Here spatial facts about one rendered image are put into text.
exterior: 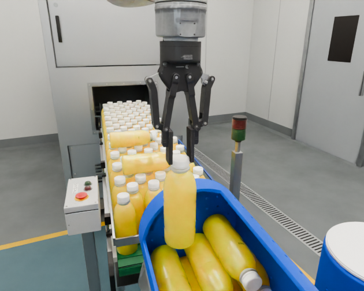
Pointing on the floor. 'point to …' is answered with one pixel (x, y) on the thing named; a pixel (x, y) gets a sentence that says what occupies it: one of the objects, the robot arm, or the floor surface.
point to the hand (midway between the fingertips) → (179, 145)
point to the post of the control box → (91, 261)
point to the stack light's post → (236, 172)
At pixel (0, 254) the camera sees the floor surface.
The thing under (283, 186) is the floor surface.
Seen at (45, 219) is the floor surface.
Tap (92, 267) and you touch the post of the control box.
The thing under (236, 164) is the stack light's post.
